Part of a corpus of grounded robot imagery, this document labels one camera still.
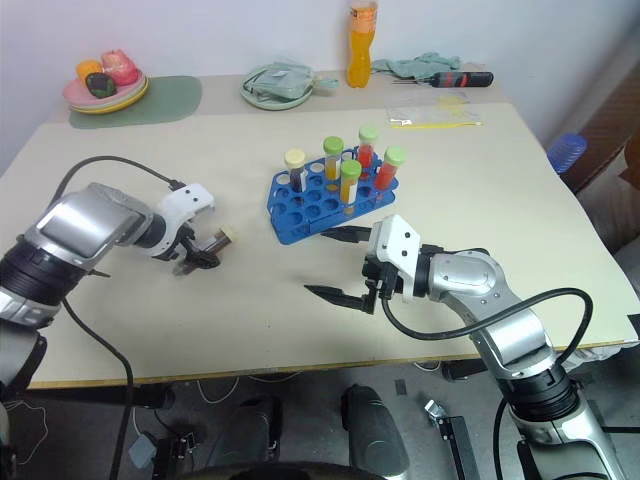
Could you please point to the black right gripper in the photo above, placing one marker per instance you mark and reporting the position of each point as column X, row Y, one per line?
column 380, row 282

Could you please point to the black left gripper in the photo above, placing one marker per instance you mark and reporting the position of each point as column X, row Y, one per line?
column 186, row 245

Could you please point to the dark brown cream-capped test tube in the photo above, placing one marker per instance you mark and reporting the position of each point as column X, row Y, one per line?
column 296, row 170
column 221, row 239

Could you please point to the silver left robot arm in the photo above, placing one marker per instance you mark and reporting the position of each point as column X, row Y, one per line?
column 75, row 227

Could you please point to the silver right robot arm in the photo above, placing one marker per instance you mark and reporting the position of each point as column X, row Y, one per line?
column 510, row 330

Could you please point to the blue test tube rack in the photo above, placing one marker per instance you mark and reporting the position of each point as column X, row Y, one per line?
column 300, row 215

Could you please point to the red green-capped test tube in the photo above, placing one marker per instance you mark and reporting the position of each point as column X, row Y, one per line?
column 387, row 172
column 367, row 147

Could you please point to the yellow green-capped test tube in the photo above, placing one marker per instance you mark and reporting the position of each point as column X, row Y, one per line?
column 333, row 157

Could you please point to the yellow white-labelled green-capped tube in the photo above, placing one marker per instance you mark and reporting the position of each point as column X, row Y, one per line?
column 350, row 182

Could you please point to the green placemat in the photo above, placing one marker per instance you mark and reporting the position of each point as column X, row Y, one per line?
column 165, row 100

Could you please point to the light green plate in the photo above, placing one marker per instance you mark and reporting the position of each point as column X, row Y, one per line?
column 272, row 102

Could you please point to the dark rounded shape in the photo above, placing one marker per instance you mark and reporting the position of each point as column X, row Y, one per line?
column 375, row 435

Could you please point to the clear plastic zip bag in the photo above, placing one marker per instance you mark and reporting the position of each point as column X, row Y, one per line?
column 430, row 112

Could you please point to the yellow plate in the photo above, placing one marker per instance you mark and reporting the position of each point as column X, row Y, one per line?
column 132, row 100

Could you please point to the green bowl with cloth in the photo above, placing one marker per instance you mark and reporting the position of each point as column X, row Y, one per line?
column 280, row 80

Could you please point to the dark green toy food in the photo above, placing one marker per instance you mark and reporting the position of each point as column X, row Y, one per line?
column 101, row 85

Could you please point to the grey power adapter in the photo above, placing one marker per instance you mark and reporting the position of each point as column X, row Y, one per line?
column 141, row 450

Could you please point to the stack of coloured plates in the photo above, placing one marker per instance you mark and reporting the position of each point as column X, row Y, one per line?
column 75, row 95

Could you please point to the pink and red toy food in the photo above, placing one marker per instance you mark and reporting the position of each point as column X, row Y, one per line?
column 120, row 65

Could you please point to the orange soda bottle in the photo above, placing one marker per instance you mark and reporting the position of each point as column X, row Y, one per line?
column 361, row 55

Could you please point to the green cloth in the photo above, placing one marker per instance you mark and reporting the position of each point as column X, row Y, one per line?
column 420, row 64

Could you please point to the black and red screwdriver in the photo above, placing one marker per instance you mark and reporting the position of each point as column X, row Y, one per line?
column 460, row 78

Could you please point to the orange toy food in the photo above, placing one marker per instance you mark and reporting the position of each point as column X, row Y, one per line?
column 87, row 69

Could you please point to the brown wooden furniture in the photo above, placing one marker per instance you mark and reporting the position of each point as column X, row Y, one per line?
column 607, row 110

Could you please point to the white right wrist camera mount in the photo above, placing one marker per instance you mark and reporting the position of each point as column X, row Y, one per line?
column 397, row 240

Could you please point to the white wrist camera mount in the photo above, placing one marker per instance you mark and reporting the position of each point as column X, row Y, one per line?
column 397, row 240
column 187, row 200

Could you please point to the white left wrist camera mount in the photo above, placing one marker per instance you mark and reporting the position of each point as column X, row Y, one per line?
column 187, row 200

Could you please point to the black table frame bar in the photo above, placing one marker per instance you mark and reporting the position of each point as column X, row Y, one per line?
column 100, row 395

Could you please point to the metal bracket with black bar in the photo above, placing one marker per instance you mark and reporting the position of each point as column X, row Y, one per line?
column 450, row 435

